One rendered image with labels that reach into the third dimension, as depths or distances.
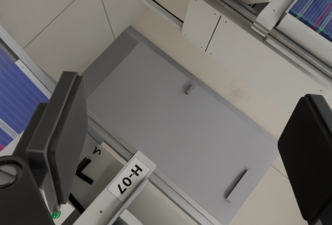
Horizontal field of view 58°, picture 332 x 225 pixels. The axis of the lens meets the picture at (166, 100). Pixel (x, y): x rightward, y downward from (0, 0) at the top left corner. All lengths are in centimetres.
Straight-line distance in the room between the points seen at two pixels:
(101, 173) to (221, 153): 225
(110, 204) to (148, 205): 20
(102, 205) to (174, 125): 236
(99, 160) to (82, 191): 11
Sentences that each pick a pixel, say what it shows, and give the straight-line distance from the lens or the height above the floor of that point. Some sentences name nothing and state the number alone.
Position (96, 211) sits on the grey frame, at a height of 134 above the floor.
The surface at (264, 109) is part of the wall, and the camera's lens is 343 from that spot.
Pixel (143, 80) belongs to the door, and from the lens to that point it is 330.
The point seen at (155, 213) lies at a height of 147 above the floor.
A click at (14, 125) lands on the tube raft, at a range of 82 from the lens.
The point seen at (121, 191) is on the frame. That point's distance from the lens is 87.
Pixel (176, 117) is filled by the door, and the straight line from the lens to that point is 318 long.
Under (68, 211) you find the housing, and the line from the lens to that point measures 89.
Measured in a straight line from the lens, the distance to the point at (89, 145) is 92.
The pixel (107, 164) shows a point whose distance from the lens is 104.
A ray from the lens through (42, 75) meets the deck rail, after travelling 81.
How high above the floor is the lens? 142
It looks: 9 degrees down
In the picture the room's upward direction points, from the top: 129 degrees clockwise
